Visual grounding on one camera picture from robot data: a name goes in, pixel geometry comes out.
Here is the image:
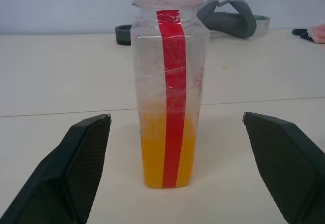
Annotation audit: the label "grey curved visor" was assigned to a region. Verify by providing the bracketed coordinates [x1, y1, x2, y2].
[197, 0, 257, 39]

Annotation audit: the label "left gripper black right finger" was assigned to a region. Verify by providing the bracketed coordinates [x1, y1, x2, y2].
[242, 112, 325, 224]

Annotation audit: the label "dark grey round lid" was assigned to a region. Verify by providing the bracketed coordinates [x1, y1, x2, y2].
[115, 24, 133, 47]

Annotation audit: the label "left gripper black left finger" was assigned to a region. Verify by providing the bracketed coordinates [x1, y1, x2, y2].
[0, 113, 112, 224]

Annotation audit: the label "black scissors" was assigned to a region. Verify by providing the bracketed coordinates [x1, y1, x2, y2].
[291, 27, 314, 41]

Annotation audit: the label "clear bottle with orange drink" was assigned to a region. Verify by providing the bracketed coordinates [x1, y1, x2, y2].
[131, 0, 211, 190]

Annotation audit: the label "pink soft object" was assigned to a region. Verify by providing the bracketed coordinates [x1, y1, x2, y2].
[307, 23, 325, 44]

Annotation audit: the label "tape roll with green core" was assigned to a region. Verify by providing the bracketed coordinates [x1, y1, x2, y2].
[250, 15, 271, 38]

